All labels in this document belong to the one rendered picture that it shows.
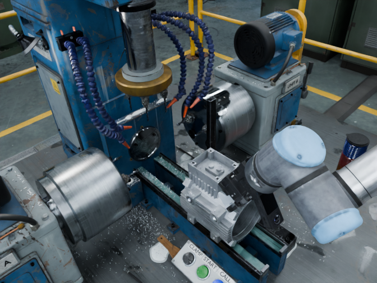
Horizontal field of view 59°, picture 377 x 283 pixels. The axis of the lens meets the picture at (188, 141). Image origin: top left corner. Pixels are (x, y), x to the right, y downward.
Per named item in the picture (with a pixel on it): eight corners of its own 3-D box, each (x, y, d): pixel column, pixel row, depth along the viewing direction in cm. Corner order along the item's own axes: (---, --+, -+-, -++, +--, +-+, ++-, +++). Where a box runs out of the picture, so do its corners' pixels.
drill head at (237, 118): (167, 145, 143) (162, 95, 127) (231, 108, 164) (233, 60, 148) (209, 174, 128) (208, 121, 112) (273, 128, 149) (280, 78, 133)
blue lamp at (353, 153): (338, 153, 97) (341, 141, 94) (348, 144, 100) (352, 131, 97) (358, 163, 93) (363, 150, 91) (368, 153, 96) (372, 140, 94)
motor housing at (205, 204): (180, 219, 111) (176, 179, 99) (219, 189, 121) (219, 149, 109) (226, 257, 99) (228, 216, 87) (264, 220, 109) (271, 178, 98)
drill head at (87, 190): (11, 238, 109) (-22, 184, 93) (107, 181, 127) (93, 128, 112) (44, 292, 94) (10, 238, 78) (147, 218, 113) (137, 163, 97)
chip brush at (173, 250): (153, 241, 119) (153, 240, 118) (164, 233, 121) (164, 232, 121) (193, 281, 107) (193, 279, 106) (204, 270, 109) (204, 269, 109)
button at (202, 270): (196, 273, 82) (193, 272, 80) (203, 264, 82) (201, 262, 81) (204, 282, 80) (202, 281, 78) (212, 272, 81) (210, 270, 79)
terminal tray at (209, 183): (187, 180, 104) (187, 163, 99) (211, 163, 109) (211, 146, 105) (216, 200, 97) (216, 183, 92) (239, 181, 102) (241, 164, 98)
